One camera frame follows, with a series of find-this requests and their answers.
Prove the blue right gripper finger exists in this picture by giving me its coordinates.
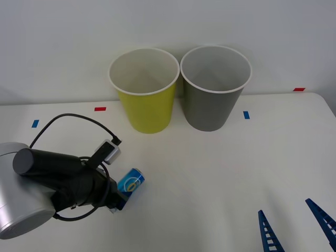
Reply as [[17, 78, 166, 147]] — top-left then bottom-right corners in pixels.
[[258, 209, 286, 252], [304, 198, 336, 251]]

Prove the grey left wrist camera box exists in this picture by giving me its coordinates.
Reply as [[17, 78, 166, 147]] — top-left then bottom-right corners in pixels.
[[90, 140, 122, 166]]

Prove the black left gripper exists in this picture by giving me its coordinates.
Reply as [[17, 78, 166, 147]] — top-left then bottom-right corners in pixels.
[[80, 169, 130, 214]]

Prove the yellow-green plastic bin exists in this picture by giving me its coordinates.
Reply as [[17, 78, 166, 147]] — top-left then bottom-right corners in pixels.
[[108, 47, 181, 134]]

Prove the blue drink can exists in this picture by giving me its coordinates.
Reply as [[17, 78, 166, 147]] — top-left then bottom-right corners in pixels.
[[117, 167, 146, 204]]

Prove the grey plastic bin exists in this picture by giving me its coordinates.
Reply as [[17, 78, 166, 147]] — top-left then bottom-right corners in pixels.
[[180, 45, 253, 132]]

